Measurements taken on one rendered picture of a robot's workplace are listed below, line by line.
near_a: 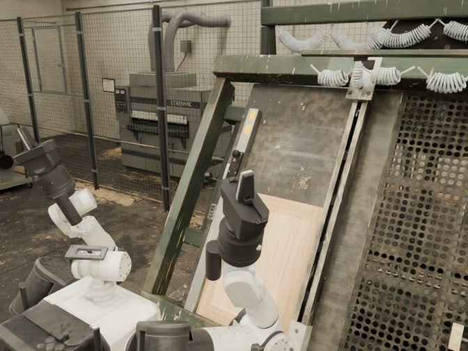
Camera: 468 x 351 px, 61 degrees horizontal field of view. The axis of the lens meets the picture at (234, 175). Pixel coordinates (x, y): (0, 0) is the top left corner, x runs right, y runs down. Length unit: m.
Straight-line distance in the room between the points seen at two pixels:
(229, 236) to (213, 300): 1.02
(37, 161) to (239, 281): 0.66
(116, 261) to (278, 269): 0.85
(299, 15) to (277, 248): 1.28
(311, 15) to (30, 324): 1.91
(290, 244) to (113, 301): 0.85
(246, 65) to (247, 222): 1.36
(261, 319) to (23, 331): 0.51
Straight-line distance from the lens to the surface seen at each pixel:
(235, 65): 2.00
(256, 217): 0.69
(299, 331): 1.54
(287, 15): 2.37
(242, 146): 1.83
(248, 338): 1.00
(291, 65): 1.84
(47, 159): 1.18
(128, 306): 0.97
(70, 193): 1.22
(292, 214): 1.65
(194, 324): 1.77
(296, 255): 1.62
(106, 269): 0.94
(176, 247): 1.95
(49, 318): 0.99
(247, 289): 0.83
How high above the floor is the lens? 1.95
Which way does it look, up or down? 17 degrees down
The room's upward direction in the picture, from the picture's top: straight up
